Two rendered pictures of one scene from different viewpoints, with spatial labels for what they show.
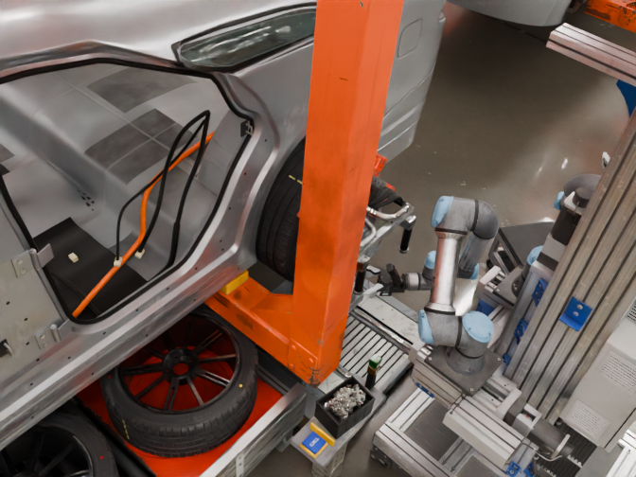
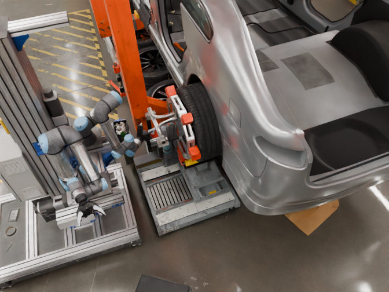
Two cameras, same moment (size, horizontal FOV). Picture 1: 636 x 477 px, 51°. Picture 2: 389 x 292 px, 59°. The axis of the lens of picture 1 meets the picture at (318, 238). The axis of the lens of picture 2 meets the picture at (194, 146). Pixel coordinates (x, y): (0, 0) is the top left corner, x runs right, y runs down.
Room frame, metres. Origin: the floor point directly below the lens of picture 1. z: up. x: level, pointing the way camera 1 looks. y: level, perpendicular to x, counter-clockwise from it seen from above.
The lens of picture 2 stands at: (3.46, -1.72, 2.94)
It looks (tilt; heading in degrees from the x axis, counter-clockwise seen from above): 48 degrees down; 126
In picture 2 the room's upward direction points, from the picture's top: 4 degrees counter-clockwise
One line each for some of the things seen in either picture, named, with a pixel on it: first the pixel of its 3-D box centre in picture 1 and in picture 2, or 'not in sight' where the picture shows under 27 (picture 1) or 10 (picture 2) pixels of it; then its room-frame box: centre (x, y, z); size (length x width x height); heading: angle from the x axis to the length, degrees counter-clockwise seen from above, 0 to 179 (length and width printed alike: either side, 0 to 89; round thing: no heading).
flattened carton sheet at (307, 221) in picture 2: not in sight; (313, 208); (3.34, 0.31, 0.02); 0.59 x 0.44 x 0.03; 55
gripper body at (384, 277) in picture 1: (392, 283); (141, 137); (1.89, -0.33, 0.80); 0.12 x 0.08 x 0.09; 99
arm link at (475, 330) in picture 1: (473, 332); (83, 126); (1.53, -0.60, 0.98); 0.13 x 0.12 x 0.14; 88
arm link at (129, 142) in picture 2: (437, 265); (128, 142); (1.92, -0.50, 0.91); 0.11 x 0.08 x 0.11; 88
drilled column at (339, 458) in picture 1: (330, 450); (126, 148); (1.42, -0.16, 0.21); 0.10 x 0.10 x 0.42; 55
